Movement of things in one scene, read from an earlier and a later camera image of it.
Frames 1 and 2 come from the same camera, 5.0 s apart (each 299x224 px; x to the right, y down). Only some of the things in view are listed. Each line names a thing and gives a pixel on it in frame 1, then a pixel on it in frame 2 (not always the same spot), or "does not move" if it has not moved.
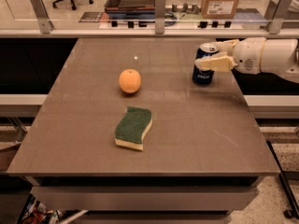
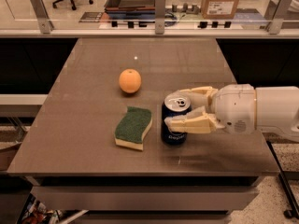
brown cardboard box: (220, 1) does not move
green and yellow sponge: (131, 130) does not move
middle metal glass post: (160, 12) does not move
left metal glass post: (45, 23) does not move
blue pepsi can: (205, 77) → (174, 105)
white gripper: (248, 56) → (234, 107)
